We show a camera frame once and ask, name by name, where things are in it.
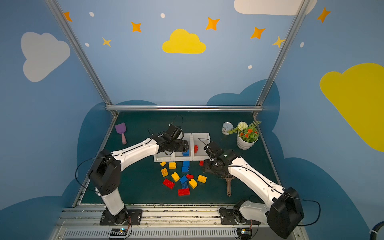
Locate yellow lego square brick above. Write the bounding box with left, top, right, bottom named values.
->
left=169, top=162, right=177, bottom=170

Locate yellow orange lego brick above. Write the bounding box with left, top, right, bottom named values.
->
left=161, top=168, right=169, bottom=177

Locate red lego bottom brick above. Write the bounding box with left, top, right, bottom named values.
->
left=178, top=188, right=191, bottom=197

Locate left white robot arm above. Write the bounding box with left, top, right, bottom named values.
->
left=88, top=124, right=189, bottom=226

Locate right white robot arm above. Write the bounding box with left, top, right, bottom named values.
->
left=204, top=142, right=305, bottom=239

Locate middle white bin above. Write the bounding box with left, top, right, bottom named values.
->
left=174, top=134, right=192, bottom=162

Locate brown slotted scoop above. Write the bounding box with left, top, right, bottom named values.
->
left=221, top=175, right=235, bottom=197

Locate right white bin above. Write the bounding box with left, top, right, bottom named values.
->
left=190, top=133, right=211, bottom=161

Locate silver tin can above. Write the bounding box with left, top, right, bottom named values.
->
left=222, top=122, right=234, bottom=135

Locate potted flower plant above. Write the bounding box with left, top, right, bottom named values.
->
left=229, top=121, right=261, bottom=150

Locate red lego long brick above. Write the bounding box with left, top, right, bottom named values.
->
left=163, top=179, right=175, bottom=190

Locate purple toy shovel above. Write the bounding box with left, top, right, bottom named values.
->
left=115, top=123, right=127, bottom=145

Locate right controller board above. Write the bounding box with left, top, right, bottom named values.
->
left=236, top=228, right=252, bottom=240

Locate controller board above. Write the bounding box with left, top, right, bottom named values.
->
left=109, top=228, right=128, bottom=240
left=236, top=228, right=252, bottom=240

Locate left controller board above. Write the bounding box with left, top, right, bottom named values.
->
left=109, top=228, right=128, bottom=240

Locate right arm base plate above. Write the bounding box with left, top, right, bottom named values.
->
left=219, top=208, right=264, bottom=226

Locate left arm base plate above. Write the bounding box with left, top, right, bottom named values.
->
left=100, top=209, right=143, bottom=226

